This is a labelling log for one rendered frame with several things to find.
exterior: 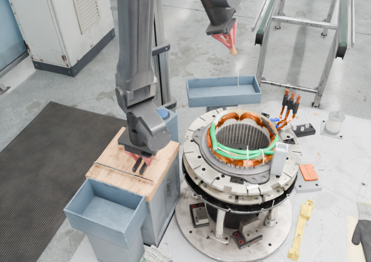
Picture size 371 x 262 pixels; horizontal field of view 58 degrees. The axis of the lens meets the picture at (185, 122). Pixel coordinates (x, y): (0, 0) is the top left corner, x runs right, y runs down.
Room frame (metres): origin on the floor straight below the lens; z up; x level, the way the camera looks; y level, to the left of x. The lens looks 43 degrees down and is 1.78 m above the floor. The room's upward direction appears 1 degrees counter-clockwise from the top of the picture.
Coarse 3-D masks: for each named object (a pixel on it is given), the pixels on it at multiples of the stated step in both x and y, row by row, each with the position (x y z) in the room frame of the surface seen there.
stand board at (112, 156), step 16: (112, 144) 0.67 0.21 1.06; (176, 144) 0.67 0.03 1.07; (112, 160) 0.61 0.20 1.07; (128, 160) 0.61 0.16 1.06; (160, 160) 0.61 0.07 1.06; (96, 176) 0.56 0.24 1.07; (112, 176) 0.55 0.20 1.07; (144, 176) 0.55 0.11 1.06; (160, 176) 0.55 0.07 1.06; (144, 192) 0.50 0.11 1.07
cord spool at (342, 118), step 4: (332, 112) 1.02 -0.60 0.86; (336, 112) 1.02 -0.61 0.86; (340, 112) 1.02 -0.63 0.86; (332, 116) 1.00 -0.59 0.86; (340, 116) 0.99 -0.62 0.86; (344, 116) 0.99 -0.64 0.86; (336, 120) 0.97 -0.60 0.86; (340, 120) 0.97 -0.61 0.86; (328, 132) 0.97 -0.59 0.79; (332, 132) 0.97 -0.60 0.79; (336, 132) 0.97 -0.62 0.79
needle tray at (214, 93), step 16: (192, 80) 0.98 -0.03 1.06; (208, 80) 0.98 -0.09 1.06; (224, 80) 0.99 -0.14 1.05; (240, 80) 0.99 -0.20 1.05; (256, 80) 0.97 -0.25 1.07; (192, 96) 0.93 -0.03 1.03; (208, 96) 0.88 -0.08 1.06; (224, 96) 0.88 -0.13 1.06; (240, 96) 0.89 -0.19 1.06; (256, 96) 0.89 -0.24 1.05
